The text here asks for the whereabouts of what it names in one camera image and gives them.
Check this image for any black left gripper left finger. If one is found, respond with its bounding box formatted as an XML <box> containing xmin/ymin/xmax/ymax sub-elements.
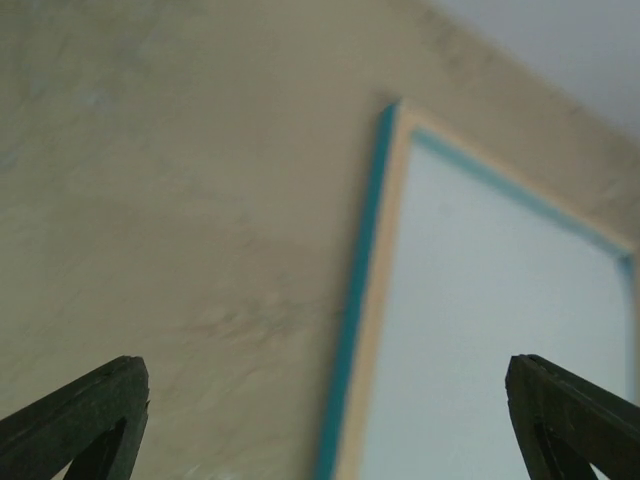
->
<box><xmin>1</xmin><ymin>356</ymin><xmax>149</xmax><ymax>479</ymax></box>

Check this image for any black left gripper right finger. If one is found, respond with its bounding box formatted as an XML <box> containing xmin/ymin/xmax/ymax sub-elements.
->
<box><xmin>505</xmin><ymin>355</ymin><xmax>639</xmax><ymax>479</ymax></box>

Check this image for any sunflower photo print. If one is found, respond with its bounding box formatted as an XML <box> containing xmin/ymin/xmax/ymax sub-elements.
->
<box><xmin>360</xmin><ymin>145</ymin><xmax>633</xmax><ymax>479</ymax></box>

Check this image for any teal wooden picture frame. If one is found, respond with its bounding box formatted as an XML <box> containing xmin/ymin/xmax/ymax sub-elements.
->
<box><xmin>314</xmin><ymin>102</ymin><xmax>639</xmax><ymax>479</ymax></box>

